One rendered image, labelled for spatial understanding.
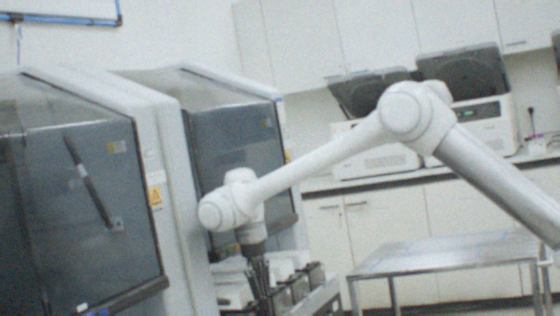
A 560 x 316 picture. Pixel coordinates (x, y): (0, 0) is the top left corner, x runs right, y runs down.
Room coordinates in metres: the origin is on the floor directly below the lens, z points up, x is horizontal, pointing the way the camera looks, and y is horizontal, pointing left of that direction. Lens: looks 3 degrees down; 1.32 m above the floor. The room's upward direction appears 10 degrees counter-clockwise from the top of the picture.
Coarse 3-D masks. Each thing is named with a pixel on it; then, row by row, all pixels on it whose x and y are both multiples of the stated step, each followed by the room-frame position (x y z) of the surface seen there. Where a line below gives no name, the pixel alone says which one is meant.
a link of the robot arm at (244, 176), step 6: (228, 174) 1.98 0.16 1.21; (234, 174) 1.97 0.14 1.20; (240, 174) 1.96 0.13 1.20; (246, 174) 1.97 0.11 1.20; (252, 174) 1.98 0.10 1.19; (228, 180) 1.97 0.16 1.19; (234, 180) 1.96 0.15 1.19; (240, 180) 1.96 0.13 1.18; (246, 180) 1.96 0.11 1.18; (252, 180) 1.97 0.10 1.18; (258, 210) 1.96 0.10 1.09; (258, 216) 1.97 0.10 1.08; (246, 222) 1.96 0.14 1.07; (252, 222) 1.96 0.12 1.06
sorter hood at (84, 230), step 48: (0, 96) 1.58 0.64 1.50; (48, 96) 1.71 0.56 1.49; (0, 144) 1.31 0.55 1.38; (48, 144) 1.44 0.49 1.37; (96, 144) 1.59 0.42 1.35; (0, 192) 1.29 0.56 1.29; (48, 192) 1.42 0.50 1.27; (96, 192) 1.56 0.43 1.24; (144, 192) 1.73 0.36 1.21; (0, 240) 1.27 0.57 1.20; (48, 240) 1.39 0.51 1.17; (96, 240) 1.53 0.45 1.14; (144, 240) 1.69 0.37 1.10; (0, 288) 1.25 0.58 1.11; (48, 288) 1.36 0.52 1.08; (96, 288) 1.50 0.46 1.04; (144, 288) 1.64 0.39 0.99
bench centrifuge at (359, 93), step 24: (360, 72) 4.38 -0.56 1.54; (384, 72) 4.29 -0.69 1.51; (408, 72) 4.31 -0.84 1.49; (336, 96) 4.58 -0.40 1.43; (360, 96) 4.56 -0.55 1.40; (360, 120) 4.32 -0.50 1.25; (336, 168) 4.34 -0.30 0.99; (360, 168) 4.27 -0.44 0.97; (384, 168) 4.20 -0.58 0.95; (408, 168) 4.14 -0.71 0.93
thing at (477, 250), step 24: (408, 240) 2.52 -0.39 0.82; (432, 240) 2.44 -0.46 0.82; (456, 240) 2.35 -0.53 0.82; (480, 240) 2.27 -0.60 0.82; (504, 240) 2.20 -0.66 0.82; (528, 240) 2.13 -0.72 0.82; (360, 264) 2.28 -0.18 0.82; (384, 264) 2.21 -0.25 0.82; (408, 264) 2.14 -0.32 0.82; (432, 264) 2.08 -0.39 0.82; (456, 264) 2.02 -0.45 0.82; (480, 264) 1.98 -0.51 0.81; (504, 264) 1.95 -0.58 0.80; (528, 264) 1.93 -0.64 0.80; (552, 264) 1.96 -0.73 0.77; (360, 312) 2.16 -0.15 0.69; (552, 312) 2.30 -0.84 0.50
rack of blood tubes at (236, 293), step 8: (216, 288) 2.10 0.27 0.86; (224, 288) 2.07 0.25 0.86; (232, 288) 2.06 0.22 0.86; (240, 288) 2.04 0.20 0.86; (248, 288) 2.04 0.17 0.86; (216, 296) 2.01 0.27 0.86; (224, 296) 2.00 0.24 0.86; (232, 296) 1.99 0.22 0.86; (240, 296) 1.99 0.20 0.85; (248, 296) 2.03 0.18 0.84; (224, 304) 2.10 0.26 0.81; (232, 304) 1.99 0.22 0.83; (240, 304) 1.98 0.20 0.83
